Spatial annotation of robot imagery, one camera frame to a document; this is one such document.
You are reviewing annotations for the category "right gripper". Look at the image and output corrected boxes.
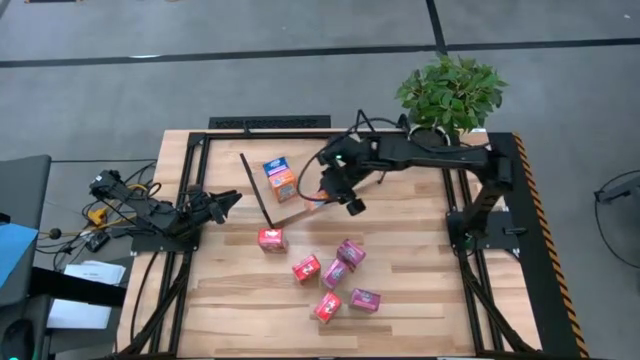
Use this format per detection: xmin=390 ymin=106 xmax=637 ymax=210
xmin=318 ymin=162 xmax=367 ymax=218

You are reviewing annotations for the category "orange cereal box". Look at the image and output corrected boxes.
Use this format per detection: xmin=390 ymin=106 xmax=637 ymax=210
xmin=268 ymin=168 xmax=300 ymax=204
xmin=303 ymin=188 xmax=332 ymax=212

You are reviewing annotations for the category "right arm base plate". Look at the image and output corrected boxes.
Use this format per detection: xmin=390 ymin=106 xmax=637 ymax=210
xmin=446 ymin=209 xmax=521 ymax=251

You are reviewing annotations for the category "white plant pot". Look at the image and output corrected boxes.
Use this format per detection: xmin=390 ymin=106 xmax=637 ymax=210
xmin=407 ymin=124 xmax=452 ymax=148

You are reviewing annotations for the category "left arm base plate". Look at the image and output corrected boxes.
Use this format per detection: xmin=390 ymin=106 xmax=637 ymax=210
xmin=130 ymin=232 xmax=201 ymax=254

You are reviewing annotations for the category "black power adapter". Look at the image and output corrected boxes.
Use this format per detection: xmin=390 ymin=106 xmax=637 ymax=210
xmin=83 ymin=231 xmax=112 ymax=254

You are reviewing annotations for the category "wooden shelf black frame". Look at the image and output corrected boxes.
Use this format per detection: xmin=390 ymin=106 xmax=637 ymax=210
xmin=238 ymin=108 xmax=394 ymax=230

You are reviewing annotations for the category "blue panel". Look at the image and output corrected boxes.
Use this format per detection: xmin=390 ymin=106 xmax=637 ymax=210
xmin=0 ymin=222 xmax=40 ymax=292

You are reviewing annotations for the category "red Froot Loops cereal box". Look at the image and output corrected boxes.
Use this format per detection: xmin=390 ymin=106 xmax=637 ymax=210
xmin=312 ymin=290 xmax=344 ymax=325
xmin=291 ymin=253 xmax=323 ymax=285
xmin=257 ymin=227 xmax=290 ymax=255

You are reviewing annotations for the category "black panel hazard stripe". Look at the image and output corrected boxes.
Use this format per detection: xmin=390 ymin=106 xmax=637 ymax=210
xmin=487 ymin=131 xmax=591 ymax=360

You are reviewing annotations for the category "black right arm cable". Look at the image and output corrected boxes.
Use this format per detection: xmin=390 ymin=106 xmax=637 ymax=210
xmin=296 ymin=108 xmax=401 ymax=204

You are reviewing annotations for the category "green leafy plant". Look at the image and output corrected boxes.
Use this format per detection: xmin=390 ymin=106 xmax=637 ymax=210
xmin=394 ymin=53 xmax=510 ymax=140

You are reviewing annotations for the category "purple Raisin Bran cereal box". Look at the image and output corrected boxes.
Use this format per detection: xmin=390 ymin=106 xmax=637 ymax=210
xmin=320 ymin=258 xmax=350 ymax=291
xmin=335 ymin=238 xmax=367 ymax=272
xmin=347 ymin=287 xmax=382 ymax=314

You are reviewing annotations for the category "white paper sheet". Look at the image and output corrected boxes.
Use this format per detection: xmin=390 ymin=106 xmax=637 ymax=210
xmin=46 ymin=298 xmax=114 ymax=331
xmin=63 ymin=259 xmax=128 ymax=287

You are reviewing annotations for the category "dark grey cabinet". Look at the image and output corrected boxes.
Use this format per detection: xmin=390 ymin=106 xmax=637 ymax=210
xmin=0 ymin=154 xmax=53 ymax=232

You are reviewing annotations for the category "black perforated strip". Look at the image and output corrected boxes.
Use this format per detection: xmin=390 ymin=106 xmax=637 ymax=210
xmin=208 ymin=114 xmax=332 ymax=130

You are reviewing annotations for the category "yellow plug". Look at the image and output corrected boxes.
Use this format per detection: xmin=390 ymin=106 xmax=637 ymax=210
xmin=86 ymin=205 xmax=109 ymax=227

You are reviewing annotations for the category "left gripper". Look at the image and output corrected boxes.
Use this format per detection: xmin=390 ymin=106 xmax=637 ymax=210
xmin=188 ymin=189 xmax=244 ymax=227

